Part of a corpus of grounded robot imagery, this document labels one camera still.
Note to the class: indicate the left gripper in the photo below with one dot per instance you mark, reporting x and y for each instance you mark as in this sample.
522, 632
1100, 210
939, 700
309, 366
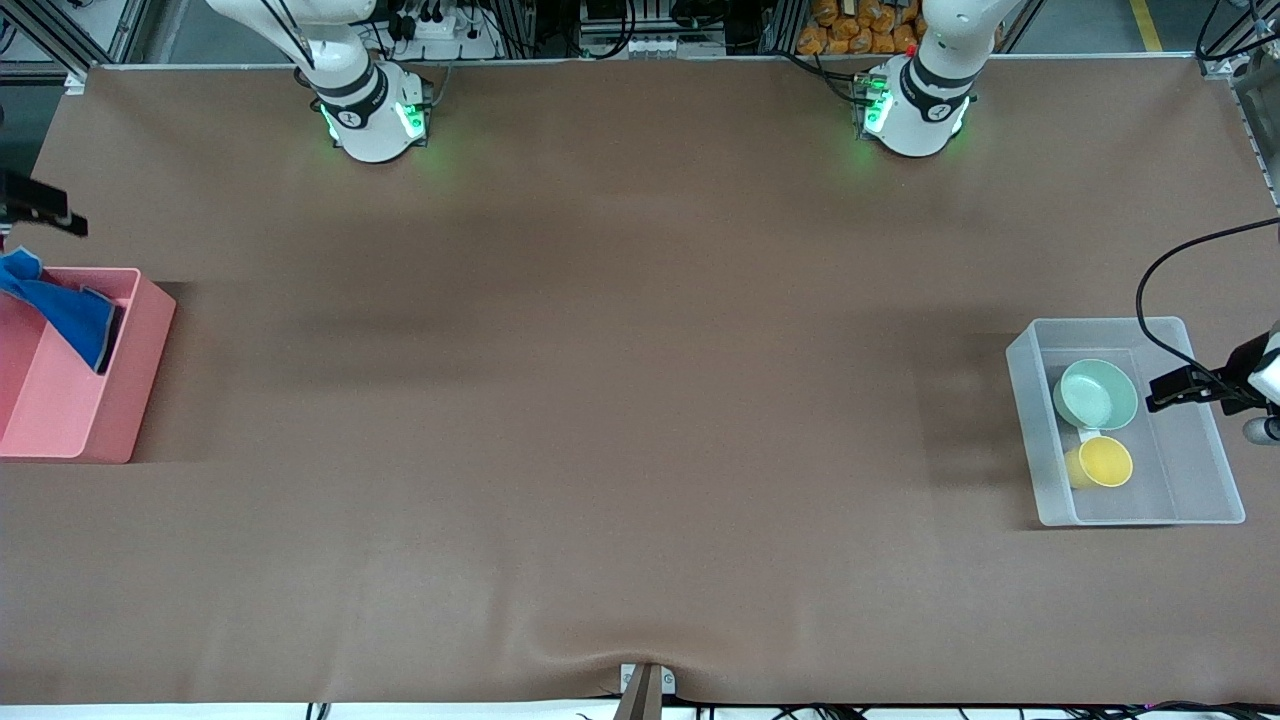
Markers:
1243, 372

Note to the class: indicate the pale green bowl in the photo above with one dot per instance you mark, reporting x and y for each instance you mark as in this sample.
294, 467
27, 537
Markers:
1095, 395

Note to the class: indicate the blue microfibre cloth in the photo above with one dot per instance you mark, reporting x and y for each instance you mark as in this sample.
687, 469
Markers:
70, 315

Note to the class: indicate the yellow plastic cup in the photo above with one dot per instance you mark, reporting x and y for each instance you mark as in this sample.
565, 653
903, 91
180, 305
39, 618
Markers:
1103, 462

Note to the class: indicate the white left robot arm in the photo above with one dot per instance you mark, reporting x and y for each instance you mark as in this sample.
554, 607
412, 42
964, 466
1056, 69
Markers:
915, 125

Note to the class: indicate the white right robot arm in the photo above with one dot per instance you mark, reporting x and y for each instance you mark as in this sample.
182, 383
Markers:
370, 130

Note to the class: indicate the clear plastic bin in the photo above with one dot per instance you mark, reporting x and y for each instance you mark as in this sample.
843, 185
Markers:
1180, 480

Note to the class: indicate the pink plastic bin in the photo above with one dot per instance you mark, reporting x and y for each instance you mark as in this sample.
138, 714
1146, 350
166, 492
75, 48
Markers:
60, 420

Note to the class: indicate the white power strip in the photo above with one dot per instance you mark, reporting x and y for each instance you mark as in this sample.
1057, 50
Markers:
440, 30

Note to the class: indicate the orange bagged items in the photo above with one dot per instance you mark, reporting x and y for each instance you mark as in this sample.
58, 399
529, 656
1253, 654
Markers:
850, 30

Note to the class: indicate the grey equipment box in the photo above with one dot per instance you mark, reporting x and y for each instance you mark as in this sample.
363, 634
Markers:
620, 25

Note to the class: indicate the aluminium frame profile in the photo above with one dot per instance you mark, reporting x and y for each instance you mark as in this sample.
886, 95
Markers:
90, 30
1250, 100

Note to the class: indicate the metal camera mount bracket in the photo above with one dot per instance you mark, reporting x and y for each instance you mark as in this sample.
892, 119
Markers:
645, 695

